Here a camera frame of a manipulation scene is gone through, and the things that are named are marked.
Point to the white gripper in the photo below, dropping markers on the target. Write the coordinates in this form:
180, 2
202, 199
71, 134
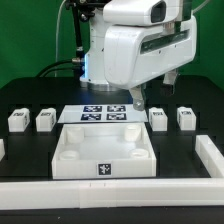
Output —
135, 55

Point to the white square tabletop tray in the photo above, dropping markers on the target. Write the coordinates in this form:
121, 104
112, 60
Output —
104, 150

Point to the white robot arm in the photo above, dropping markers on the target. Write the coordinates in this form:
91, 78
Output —
134, 13

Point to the white marker sheet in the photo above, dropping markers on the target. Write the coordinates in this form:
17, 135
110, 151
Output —
101, 113

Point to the white left fence piece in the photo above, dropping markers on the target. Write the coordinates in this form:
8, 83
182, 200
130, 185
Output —
2, 149

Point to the white right fence wall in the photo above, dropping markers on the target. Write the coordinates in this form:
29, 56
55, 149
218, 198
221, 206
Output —
210, 156

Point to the white fence wall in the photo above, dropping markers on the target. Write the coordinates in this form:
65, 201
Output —
111, 193
210, 156

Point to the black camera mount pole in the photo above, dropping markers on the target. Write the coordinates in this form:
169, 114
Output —
77, 23

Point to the white front fence wall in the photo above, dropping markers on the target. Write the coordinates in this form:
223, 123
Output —
111, 193

